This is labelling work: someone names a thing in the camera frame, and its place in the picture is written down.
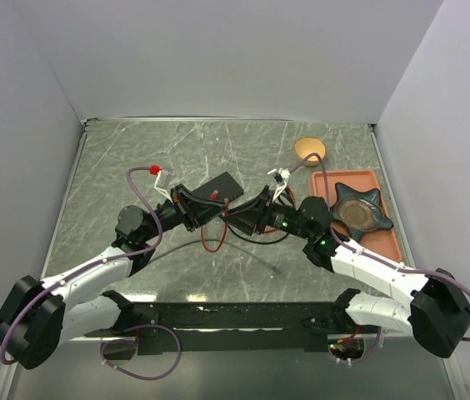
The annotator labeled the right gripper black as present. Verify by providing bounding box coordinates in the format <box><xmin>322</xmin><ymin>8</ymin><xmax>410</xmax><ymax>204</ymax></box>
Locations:
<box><xmin>223</xmin><ymin>185</ymin><xmax>314</xmax><ymax>240</ymax></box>

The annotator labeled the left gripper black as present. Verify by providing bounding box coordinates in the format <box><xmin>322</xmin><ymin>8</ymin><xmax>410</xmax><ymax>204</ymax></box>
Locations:
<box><xmin>141</xmin><ymin>183</ymin><xmax>228</xmax><ymax>242</ymax></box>

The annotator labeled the black ethernet cable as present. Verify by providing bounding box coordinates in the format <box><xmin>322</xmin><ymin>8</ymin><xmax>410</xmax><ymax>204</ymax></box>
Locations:
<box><xmin>225</xmin><ymin>222</ymin><xmax>290</xmax><ymax>245</ymax></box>

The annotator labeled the black network switch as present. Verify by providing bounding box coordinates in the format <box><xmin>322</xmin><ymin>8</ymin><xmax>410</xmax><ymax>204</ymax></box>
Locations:
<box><xmin>206</xmin><ymin>172</ymin><xmax>244</xmax><ymax>202</ymax></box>

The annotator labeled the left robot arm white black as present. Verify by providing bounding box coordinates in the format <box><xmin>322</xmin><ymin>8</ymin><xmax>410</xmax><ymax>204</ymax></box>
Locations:
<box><xmin>0</xmin><ymin>180</ymin><xmax>244</xmax><ymax>369</ymax></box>

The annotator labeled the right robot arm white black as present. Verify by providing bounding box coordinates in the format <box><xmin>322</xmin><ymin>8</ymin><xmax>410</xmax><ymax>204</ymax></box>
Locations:
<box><xmin>224</xmin><ymin>188</ymin><xmax>470</xmax><ymax>358</ymax></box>

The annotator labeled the yellow ceramic bowl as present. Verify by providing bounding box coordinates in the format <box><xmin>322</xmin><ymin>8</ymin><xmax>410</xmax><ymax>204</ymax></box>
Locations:
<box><xmin>294</xmin><ymin>137</ymin><xmax>327</xmax><ymax>167</ymax></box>

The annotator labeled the blue star-shaped dish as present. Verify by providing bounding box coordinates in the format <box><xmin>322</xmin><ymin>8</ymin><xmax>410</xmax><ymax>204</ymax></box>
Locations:
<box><xmin>331</xmin><ymin>182</ymin><xmax>394</xmax><ymax>242</ymax></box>

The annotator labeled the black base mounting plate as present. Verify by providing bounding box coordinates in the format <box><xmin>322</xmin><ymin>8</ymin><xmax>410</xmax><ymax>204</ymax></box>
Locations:
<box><xmin>88</xmin><ymin>302</ymin><xmax>358</xmax><ymax>355</ymax></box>

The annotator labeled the salmon pink tray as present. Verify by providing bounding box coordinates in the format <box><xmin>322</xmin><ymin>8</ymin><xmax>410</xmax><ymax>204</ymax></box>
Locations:
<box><xmin>309</xmin><ymin>169</ymin><xmax>403</xmax><ymax>262</ymax></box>

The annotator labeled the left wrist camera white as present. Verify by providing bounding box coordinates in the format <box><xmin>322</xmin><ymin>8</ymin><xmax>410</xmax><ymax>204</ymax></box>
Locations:
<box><xmin>149</xmin><ymin>164</ymin><xmax>173</xmax><ymax>200</ymax></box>

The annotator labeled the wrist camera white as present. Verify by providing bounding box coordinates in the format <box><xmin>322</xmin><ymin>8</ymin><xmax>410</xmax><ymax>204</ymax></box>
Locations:
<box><xmin>267</xmin><ymin>167</ymin><xmax>291</xmax><ymax>202</ymax></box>
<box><xmin>149</xmin><ymin>164</ymin><xmax>173</xmax><ymax>200</ymax></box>

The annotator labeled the grey ethernet cable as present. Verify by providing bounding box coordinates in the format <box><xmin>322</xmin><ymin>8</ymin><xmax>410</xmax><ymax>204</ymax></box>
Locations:
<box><xmin>147</xmin><ymin>239</ymin><xmax>286</xmax><ymax>277</ymax></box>

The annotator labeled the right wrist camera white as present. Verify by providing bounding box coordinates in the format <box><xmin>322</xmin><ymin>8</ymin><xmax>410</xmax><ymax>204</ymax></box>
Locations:
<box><xmin>267</xmin><ymin>167</ymin><xmax>291</xmax><ymax>202</ymax></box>

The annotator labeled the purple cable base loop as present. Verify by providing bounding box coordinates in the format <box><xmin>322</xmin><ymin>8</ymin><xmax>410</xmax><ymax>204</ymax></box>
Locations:
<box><xmin>99</xmin><ymin>323</ymin><xmax>183</xmax><ymax>382</ymax></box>

